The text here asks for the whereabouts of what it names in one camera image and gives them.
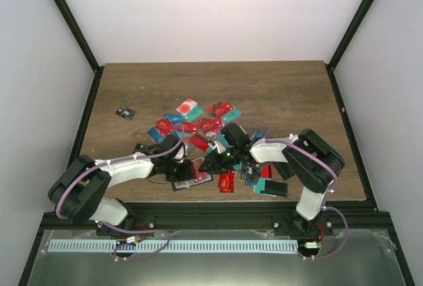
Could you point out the teal card right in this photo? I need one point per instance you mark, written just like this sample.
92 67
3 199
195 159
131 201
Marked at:
231 115

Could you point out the red VIP card bottom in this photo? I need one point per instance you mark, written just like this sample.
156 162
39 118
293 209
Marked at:
226 182

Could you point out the blue card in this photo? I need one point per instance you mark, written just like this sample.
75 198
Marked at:
174 118

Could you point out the black box on cards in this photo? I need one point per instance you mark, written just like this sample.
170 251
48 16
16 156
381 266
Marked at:
275 188

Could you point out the light blue slotted cable duct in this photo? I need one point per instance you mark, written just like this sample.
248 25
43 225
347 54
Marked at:
177 246

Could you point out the teal card top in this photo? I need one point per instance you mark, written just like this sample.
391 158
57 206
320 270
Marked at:
195 113

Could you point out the black front rail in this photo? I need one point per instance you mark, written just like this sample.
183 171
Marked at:
276 216

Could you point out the black frame post left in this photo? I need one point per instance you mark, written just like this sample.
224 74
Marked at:
77 33

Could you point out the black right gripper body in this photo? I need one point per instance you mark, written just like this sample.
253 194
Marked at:
227 161

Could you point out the black VIP card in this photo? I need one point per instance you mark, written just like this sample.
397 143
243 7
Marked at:
126 113

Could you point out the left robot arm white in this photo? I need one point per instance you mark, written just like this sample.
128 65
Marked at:
78 194

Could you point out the black leather card holder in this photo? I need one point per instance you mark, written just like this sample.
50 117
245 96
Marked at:
190 183

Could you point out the teal card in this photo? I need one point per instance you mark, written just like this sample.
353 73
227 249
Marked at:
195 113
231 115

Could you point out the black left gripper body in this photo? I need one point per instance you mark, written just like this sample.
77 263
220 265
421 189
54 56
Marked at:
175 174

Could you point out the white card red circle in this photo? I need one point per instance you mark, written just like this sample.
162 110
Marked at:
187 106

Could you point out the black frame post right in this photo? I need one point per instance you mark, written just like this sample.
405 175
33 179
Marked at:
353 27

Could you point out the black frame post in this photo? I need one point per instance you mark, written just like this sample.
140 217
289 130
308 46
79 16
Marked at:
353 27
77 33

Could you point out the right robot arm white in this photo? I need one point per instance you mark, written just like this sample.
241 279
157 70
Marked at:
306 155

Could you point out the red vip card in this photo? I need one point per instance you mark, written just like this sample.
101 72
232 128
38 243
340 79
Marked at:
226 182
201 177

